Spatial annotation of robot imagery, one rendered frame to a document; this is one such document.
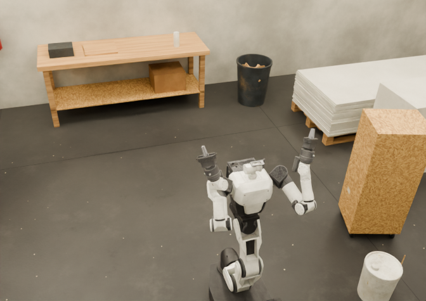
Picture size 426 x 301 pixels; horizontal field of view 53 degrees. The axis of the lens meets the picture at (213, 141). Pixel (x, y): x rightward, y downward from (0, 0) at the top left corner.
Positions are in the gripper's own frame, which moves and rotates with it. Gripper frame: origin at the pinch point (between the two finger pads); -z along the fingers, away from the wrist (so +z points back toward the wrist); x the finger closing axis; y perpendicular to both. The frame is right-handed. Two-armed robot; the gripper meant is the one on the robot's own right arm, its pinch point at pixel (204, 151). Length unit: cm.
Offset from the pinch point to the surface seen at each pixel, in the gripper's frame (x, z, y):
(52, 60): -256, -56, -254
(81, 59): -225, -45, -267
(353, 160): 72, 111, -166
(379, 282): 74, 172, -68
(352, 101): 80, 105, -310
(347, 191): 60, 143, -165
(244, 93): -65, 81, -375
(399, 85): 134, 94, -298
